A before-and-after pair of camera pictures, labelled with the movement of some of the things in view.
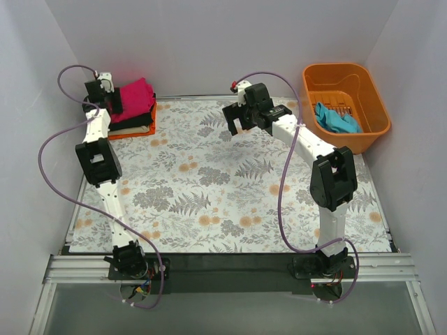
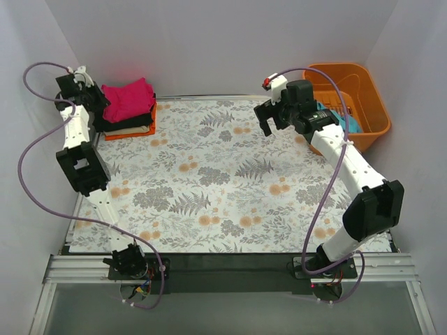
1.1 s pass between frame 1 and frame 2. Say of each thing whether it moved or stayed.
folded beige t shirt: stayed
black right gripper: moved
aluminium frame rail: stayed
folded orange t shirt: stayed
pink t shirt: stayed
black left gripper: moved
